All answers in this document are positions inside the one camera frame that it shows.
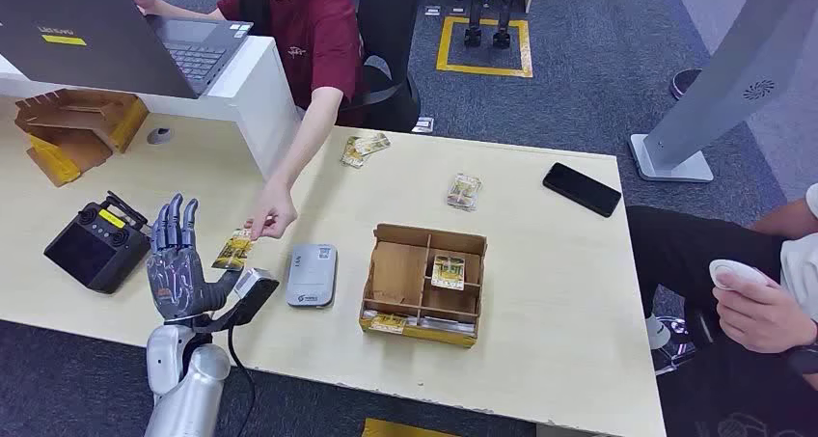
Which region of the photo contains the person's left hand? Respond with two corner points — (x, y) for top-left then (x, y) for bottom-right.
(244, 179), (299, 242)

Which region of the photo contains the operator person's left hand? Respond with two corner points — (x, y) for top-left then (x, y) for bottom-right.
(712, 272), (818, 355)

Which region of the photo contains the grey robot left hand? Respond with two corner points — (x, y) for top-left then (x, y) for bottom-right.
(145, 193), (244, 324)

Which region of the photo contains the white handheld controller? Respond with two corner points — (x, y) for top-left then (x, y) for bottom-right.
(708, 259), (772, 291)

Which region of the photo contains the seated operator person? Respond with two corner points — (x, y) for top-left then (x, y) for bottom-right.
(626, 183), (818, 437)

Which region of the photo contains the gold card in slot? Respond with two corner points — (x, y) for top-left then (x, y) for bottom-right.
(368, 314), (409, 335)

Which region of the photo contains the person at laptop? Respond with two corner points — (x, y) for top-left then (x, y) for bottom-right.
(125, 0), (367, 242)

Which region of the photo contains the gold room key card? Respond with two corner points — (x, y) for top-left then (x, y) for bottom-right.
(430, 255), (467, 291)

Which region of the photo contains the gold card stack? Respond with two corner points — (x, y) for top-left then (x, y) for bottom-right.
(446, 172), (483, 213)

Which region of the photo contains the clear sleeved card stack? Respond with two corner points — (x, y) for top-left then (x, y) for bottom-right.
(408, 315), (478, 338)

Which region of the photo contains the black wristwatch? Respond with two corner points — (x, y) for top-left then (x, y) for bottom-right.
(784, 321), (818, 376)

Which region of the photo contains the dark grey laptop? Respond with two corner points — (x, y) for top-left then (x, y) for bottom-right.
(0, 0), (255, 100)

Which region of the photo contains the black remote controller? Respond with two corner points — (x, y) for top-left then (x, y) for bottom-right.
(42, 191), (154, 295)

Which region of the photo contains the chrome chair base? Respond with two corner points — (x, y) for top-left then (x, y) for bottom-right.
(651, 315), (697, 376)

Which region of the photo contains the white shoe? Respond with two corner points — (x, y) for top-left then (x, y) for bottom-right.
(645, 314), (672, 351)

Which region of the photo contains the white raised counter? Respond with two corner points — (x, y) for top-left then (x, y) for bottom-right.
(0, 36), (302, 183)

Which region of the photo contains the wooden compartment box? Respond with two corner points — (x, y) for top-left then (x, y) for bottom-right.
(358, 223), (488, 349)

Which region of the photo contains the black smartphone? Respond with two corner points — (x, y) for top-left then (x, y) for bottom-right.
(542, 161), (623, 219)

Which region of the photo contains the black office chair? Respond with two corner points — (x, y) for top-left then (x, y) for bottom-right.
(339, 0), (423, 134)

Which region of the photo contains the grey kiosk stand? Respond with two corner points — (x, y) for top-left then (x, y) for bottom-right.
(629, 0), (818, 184)

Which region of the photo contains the dark round floor object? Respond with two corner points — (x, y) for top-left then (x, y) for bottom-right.
(668, 68), (704, 101)

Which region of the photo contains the yellow floor tape patch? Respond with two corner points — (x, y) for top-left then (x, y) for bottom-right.
(361, 418), (461, 437)

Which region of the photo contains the yellow floor tape square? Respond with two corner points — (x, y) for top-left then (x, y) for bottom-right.
(436, 15), (534, 79)

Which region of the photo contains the black stand leg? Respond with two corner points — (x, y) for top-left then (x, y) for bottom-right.
(492, 0), (516, 50)
(463, 0), (485, 47)

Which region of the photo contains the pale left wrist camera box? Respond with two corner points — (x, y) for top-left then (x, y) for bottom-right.
(191, 266), (281, 335)

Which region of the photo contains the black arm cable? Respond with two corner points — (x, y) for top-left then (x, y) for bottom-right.
(227, 325), (257, 437)

